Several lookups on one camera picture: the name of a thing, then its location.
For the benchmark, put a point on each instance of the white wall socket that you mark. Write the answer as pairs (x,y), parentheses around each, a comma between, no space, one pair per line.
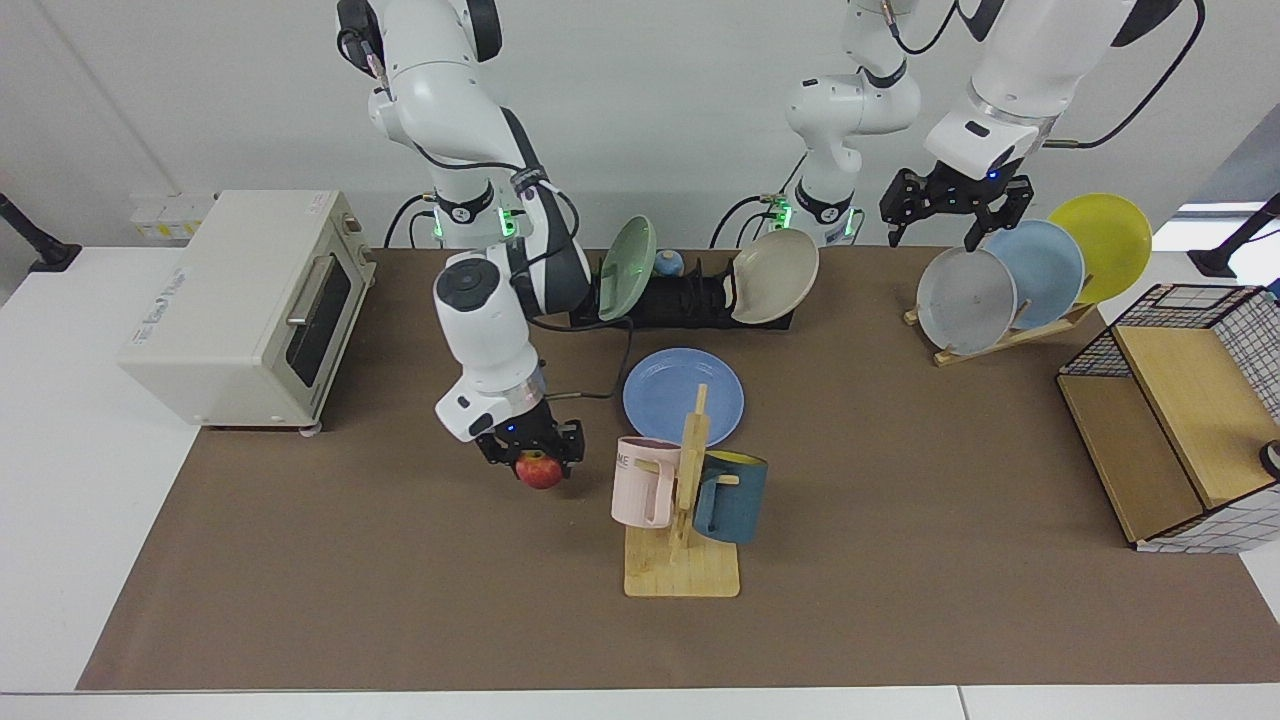
(165,215)

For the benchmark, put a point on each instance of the cream plate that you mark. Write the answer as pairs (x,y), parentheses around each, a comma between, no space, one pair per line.
(775,275)

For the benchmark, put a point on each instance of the light blue plate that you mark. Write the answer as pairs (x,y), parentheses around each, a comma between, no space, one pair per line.
(1045,265)

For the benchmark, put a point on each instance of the black stand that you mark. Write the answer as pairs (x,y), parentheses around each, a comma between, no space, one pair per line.
(1235,245)
(35,245)

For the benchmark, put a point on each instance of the black round object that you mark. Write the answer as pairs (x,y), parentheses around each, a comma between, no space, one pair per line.
(1272,460)

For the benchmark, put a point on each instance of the red yellow apple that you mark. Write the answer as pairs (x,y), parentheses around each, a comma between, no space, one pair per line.
(540,472)

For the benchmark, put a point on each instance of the black dish rack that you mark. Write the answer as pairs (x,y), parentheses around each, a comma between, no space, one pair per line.
(690,300)

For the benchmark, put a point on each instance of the brown table cloth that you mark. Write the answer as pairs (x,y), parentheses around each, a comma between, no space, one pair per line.
(400,600)

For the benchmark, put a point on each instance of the yellow plate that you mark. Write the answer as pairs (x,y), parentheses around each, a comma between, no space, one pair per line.
(1105,240)

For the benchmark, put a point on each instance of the wooden cup stand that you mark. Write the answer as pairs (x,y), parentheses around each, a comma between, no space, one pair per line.
(690,575)

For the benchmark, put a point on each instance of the small blue round thing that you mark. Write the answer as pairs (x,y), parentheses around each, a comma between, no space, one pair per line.
(669,264)

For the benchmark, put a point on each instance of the grey plate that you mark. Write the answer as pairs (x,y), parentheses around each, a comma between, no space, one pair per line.
(965,300)

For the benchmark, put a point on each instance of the pink mug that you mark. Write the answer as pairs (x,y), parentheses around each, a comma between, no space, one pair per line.
(635,490)

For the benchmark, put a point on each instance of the green plate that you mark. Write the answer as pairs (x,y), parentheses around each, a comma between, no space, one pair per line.
(625,270)

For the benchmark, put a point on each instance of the dark teal mug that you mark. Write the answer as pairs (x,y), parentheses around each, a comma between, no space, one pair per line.
(740,500)

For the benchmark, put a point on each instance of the wooden plate rack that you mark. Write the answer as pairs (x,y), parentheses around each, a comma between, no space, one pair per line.
(990,345)

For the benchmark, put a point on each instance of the pale toaster oven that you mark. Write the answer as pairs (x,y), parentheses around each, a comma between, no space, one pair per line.
(230,300)

